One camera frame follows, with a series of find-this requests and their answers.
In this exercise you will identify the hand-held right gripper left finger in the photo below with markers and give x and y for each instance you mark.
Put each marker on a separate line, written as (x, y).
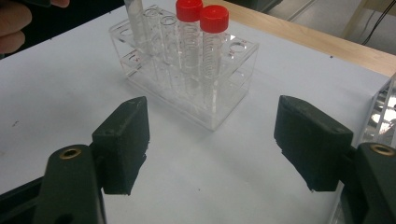
(124, 146)

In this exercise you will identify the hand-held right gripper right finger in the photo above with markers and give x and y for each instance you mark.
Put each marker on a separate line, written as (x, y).
(314, 146)

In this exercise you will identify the orange cap test tube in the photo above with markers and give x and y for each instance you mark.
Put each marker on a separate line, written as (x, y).
(135, 25)

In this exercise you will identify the clear acrylic tube rack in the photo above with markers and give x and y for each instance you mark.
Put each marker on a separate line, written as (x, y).
(230, 81)

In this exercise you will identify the clear glass test tube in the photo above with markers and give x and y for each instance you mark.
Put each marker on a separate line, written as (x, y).
(153, 37)
(170, 46)

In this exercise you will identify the red cap test tube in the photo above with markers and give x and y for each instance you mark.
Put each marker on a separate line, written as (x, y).
(214, 18)
(189, 9)

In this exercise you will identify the white board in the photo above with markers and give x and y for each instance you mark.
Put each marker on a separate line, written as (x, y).
(218, 174)

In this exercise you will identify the wooden table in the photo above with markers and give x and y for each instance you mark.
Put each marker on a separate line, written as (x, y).
(311, 34)

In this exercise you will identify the pale wooden furniture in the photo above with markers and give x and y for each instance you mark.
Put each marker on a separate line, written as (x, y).
(358, 15)

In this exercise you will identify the dark cabinet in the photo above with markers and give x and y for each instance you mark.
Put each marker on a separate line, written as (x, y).
(249, 3)

